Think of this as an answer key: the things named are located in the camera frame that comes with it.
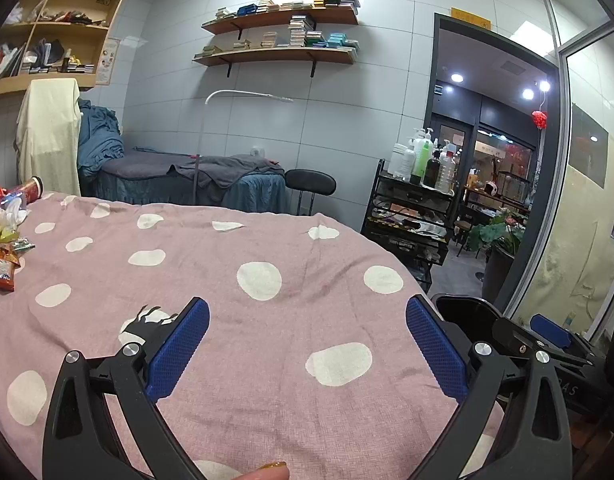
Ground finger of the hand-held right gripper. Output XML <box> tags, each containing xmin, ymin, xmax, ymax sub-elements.
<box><xmin>491</xmin><ymin>316</ymin><xmax>539</xmax><ymax>357</ymax></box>
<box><xmin>530</xmin><ymin>312</ymin><xmax>604</xmax><ymax>362</ymax></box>

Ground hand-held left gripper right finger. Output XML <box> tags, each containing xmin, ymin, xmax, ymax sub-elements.
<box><xmin>405</xmin><ymin>294</ymin><xmax>573</xmax><ymax>480</ymax></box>

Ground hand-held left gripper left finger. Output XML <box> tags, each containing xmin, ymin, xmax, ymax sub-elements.
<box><xmin>43</xmin><ymin>296</ymin><xmax>211</xmax><ymax>480</ymax></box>

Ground black trash bin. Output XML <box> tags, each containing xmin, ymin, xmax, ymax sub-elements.
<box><xmin>429</xmin><ymin>292</ymin><xmax>538</xmax><ymax>411</ymax></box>

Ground dark planter pot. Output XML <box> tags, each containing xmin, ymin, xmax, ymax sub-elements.
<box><xmin>484</xmin><ymin>245</ymin><xmax>515</xmax><ymax>303</ymax></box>

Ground green potted plant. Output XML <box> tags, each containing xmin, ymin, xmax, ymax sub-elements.
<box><xmin>467</xmin><ymin>210</ymin><xmax>525</xmax><ymax>256</ymax></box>

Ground pink polka dot blanket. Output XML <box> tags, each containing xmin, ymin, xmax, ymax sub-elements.
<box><xmin>0</xmin><ymin>190</ymin><xmax>505</xmax><ymax>480</ymax></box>

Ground black metal cart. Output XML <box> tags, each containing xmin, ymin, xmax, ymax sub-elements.
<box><xmin>361</xmin><ymin>159</ymin><xmax>460</xmax><ymax>293</ymax></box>

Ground massage bed with blue skirt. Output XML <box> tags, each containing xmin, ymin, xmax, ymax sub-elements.
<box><xmin>82</xmin><ymin>147</ymin><xmax>290</xmax><ymax>216</ymax></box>

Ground dark bottle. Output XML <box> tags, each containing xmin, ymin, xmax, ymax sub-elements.
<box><xmin>423</xmin><ymin>150</ymin><xmax>443</xmax><ymax>188</ymax></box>

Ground clear plastic bottle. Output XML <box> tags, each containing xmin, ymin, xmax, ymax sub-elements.
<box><xmin>435</xmin><ymin>147</ymin><xmax>458</xmax><ymax>193</ymax></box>

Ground grey blanket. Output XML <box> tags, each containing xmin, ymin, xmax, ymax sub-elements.
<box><xmin>103</xmin><ymin>149</ymin><xmax>287</xmax><ymax>191</ymax></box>

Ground green bottle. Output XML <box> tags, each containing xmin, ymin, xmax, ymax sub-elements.
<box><xmin>409</xmin><ymin>140</ymin><xmax>434</xmax><ymax>184</ymax></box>

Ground pile of colourful snack wrappers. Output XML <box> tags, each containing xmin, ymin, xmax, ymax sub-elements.
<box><xmin>0</xmin><ymin>184</ymin><xmax>38</xmax><ymax>292</ymax></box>

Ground black round stool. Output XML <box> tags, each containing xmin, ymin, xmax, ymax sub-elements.
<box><xmin>284</xmin><ymin>169</ymin><xmax>337</xmax><ymax>217</ymax></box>

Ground white pump bottle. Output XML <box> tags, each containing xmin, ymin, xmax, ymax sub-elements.
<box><xmin>409</xmin><ymin>127</ymin><xmax>435</xmax><ymax>153</ymax></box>

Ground red chip can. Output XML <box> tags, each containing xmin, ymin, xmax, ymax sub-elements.
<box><xmin>17</xmin><ymin>176</ymin><xmax>44</xmax><ymax>206</ymax></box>

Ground blue bedding pile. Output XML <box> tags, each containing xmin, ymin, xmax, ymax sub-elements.
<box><xmin>77</xmin><ymin>100</ymin><xmax>125</xmax><ymax>181</ymax></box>

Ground cream cloth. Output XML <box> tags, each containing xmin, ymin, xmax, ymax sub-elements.
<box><xmin>15</xmin><ymin>77</ymin><xmax>82</xmax><ymax>197</ymax></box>

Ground white arc floor lamp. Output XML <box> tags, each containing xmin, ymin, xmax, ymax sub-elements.
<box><xmin>194</xmin><ymin>89</ymin><xmax>295</xmax><ymax>206</ymax></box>

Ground dark folded clothes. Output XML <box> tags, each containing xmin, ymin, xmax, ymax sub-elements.
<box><xmin>24</xmin><ymin>39</ymin><xmax>65</xmax><ymax>68</ymax></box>

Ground yellow door sign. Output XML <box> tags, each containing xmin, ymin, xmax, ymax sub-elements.
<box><xmin>449</xmin><ymin>7</ymin><xmax>492</xmax><ymax>28</ymax></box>

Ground row of small boxes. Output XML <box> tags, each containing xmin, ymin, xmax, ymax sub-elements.
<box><xmin>214</xmin><ymin>0</ymin><xmax>362</xmax><ymax>20</ymax></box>

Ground dark wall picture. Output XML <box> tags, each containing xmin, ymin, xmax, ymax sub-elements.
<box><xmin>567</xmin><ymin>102</ymin><xmax>610</xmax><ymax>188</ymax></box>

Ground wall poster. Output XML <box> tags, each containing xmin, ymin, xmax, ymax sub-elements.
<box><xmin>96</xmin><ymin>37</ymin><xmax>122</xmax><ymax>86</ymax></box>

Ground long wooden wall shelf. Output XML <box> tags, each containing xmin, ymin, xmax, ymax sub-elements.
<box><xmin>192</xmin><ymin>46</ymin><xmax>359</xmax><ymax>79</ymax></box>
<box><xmin>202</xmin><ymin>6</ymin><xmax>360</xmax><ymax>43</ymax></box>

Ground wall shelves with books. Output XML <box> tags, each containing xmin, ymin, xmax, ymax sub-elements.
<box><xmin>194</xmin><ymin>14</ymin><xmax>360</xmax><ymax>58</ymax></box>

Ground wooden cubby wall shelf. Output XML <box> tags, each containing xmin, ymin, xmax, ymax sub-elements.
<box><xmin>0</xmin><ymin>0</ymin><xmax>128</xmax><ymax>103</ymax></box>

